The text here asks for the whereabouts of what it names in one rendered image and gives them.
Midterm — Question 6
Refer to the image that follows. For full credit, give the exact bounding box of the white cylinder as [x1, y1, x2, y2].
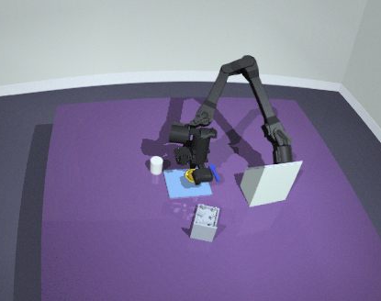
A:
[151, 156, 162, 175]

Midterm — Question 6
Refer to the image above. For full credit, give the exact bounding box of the yellow round plate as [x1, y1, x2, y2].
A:
[185, 169, 194, 183]

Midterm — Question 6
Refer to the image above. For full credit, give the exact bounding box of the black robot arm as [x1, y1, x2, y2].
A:
[169, 55, 295, 165]

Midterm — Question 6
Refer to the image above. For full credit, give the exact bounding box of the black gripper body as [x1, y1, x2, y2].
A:
[183, 140, 214, 184]

